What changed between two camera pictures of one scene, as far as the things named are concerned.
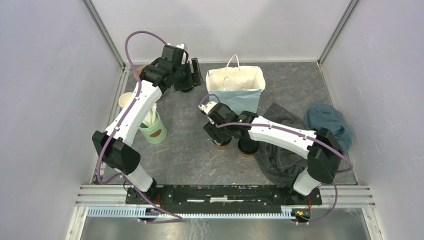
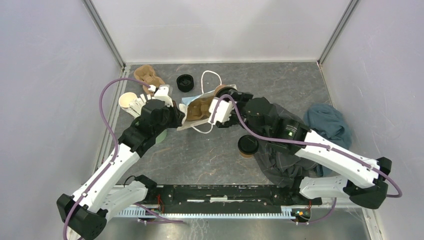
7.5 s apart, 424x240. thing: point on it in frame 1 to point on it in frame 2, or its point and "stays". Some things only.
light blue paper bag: [240, 87] to [187, 123]
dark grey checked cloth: [281, 165] stays
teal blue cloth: [317, 115] stays
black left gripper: [194, 79] to [178, 117]
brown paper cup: [221, 147] to [219, 87]
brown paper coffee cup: [247, 156] stays
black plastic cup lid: [248, 146] stays
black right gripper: [211, 129] to [244, 97]
